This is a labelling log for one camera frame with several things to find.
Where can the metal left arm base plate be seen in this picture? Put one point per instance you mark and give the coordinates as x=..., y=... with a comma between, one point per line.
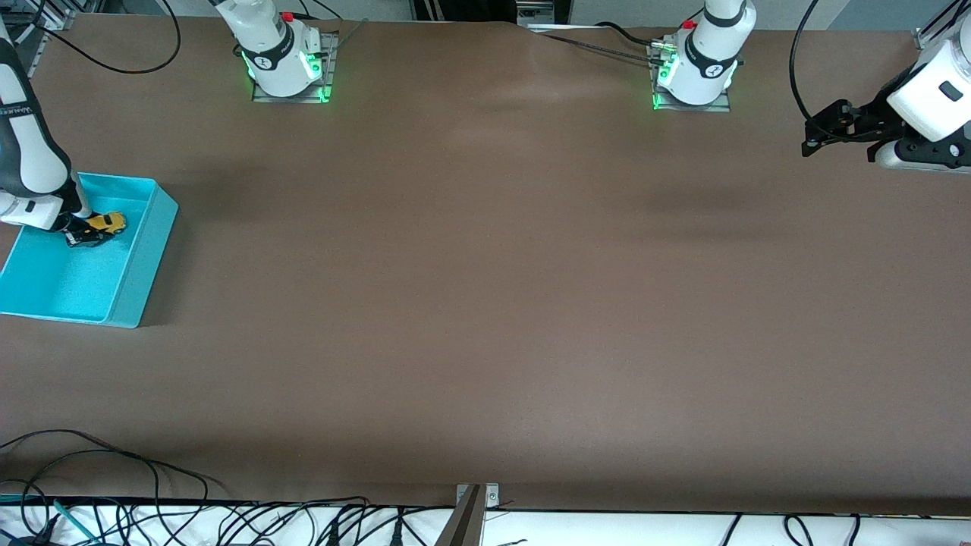
x=721, y=106

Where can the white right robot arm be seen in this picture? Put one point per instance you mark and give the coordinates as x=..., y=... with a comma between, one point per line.
x=38, y=159

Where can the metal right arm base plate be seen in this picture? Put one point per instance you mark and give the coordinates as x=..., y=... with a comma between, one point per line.
x=331, y=76

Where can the silver mounting plate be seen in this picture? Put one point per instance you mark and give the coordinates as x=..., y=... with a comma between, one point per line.
x=491, y=494

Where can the yellow beetle toy car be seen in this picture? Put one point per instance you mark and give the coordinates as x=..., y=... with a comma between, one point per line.
x=110, y=223

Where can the aluminium frame rail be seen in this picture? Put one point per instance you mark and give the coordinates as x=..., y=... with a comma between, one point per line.
x=57, y=15

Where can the black equipment box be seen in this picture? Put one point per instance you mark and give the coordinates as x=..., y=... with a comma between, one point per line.
x=485, y=9

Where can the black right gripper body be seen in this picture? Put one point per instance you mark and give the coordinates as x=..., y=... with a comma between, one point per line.
x=78, y=226

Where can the turquoise plastic bin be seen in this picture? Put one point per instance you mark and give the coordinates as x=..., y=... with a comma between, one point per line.
x=76, y=280

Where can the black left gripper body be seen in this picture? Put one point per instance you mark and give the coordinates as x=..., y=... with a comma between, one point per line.
x=878, y=114

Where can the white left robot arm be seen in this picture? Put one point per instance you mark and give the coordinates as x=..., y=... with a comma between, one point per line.
x=937, y=102

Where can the grey metal bar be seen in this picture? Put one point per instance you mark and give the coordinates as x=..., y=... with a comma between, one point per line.
x=463, y=523

